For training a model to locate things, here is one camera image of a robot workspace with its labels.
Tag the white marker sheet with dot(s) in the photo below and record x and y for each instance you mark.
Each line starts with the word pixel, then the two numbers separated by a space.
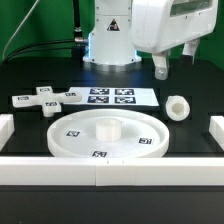
pixel 116 96

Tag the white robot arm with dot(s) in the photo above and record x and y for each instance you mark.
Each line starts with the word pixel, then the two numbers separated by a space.
pixel 125 27

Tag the white round table top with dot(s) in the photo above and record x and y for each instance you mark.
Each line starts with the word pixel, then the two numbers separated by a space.
pixel 108 133

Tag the white front fence bar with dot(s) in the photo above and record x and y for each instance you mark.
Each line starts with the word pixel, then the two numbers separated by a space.
pixel 112 172

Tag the black vertical cable connector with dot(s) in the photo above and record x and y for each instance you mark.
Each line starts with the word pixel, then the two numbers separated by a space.
pixel 77 33

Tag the white cross-shaped table base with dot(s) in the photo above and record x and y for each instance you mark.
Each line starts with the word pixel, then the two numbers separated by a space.
pixel 47 99

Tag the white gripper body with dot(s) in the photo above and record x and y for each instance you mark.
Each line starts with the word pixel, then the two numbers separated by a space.
pixel 159 25

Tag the white left fence block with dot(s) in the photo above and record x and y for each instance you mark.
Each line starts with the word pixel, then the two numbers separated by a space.
pixel 6 128

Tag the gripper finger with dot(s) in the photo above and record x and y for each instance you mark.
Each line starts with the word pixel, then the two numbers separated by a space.
pixel 161 62
pixel 189 51

